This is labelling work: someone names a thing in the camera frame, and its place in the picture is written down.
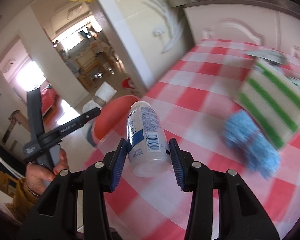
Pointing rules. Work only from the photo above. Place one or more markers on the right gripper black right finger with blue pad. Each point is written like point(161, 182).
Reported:
point(241, 215)

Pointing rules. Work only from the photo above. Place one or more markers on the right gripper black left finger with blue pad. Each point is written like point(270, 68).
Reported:
point(54, 214)

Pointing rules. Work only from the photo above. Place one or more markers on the white blue-label plastic bottle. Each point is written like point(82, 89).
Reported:
point(147, 149)

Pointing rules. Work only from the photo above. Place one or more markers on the yellow sleeve forearm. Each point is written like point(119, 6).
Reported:
point(23, 201)

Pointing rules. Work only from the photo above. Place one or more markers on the red plastic trash bin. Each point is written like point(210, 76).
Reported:
point(110, 116)

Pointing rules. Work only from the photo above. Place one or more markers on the white kitchen base cabinet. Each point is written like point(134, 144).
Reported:
point(245, 23)

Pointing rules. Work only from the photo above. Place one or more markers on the person's left hand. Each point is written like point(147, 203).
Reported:
point(37, 175)

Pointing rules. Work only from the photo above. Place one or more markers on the light blue knitted cloth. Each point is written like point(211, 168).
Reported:
point(240, 132)

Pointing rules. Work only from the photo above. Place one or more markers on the green white striped cloth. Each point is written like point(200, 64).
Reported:
point(273, 101)

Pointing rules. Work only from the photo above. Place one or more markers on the red white checkered tablecloth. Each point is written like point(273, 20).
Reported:
point(192, 101)

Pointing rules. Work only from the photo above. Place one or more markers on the white frosted sliding door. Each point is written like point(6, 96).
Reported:
point(149, 36)

